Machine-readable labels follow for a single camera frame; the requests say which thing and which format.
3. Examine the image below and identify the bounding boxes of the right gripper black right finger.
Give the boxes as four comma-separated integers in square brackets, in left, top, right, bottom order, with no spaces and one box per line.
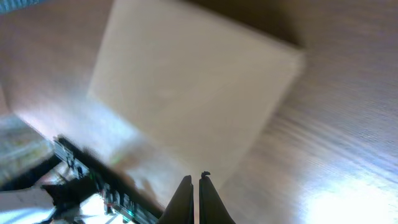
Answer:
[199,171,236,224]

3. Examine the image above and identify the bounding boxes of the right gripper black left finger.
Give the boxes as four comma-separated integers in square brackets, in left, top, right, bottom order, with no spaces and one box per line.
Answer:
[157,175,194,224]

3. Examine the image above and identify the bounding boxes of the cardboard box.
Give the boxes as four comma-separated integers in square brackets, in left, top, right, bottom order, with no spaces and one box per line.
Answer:
[88,0,305,187]

